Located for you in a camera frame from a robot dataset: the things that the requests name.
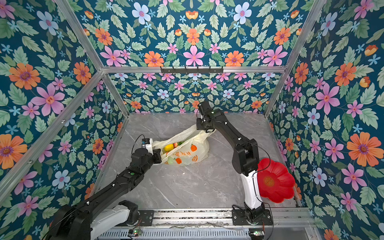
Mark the cream plastic bag orange print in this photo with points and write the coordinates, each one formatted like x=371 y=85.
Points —
x=194 y=149

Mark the black hook rail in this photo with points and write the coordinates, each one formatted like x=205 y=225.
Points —
x=192 y=70

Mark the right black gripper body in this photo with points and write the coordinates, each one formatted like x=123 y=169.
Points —
x=201 y=125

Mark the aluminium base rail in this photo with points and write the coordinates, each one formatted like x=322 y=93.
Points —
x=222 y=218

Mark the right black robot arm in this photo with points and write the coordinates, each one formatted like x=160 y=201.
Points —
x=245 y=158

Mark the white vented cable duct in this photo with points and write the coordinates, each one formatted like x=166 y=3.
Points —
x=176 y=234

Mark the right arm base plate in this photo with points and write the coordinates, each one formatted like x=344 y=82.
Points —
x=254 y=217

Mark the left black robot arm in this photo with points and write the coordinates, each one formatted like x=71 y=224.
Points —
x=90 y=218

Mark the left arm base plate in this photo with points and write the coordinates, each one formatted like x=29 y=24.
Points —
x=144 y=217

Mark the red flower-shaped plate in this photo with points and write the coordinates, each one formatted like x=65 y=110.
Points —
x=274 y=181

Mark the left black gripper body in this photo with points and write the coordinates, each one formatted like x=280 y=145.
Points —
x=151 y=160

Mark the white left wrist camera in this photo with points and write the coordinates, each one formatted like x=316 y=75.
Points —
x=147 y=143

